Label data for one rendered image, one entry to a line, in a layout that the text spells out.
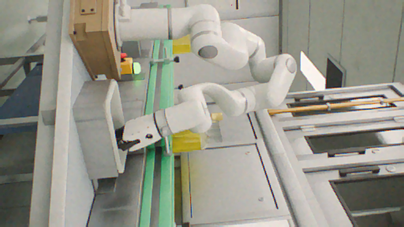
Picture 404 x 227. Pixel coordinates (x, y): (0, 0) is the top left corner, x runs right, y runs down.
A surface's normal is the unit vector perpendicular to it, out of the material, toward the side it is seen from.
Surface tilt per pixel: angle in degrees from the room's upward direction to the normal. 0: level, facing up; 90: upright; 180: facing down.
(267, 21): 90
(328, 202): 90
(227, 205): 90
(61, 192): 90
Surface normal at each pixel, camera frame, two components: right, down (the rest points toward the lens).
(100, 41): 0.10, 0.89
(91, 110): 0.07, 0.45
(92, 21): -0.02, -0.44
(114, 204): -0.07, -0.89
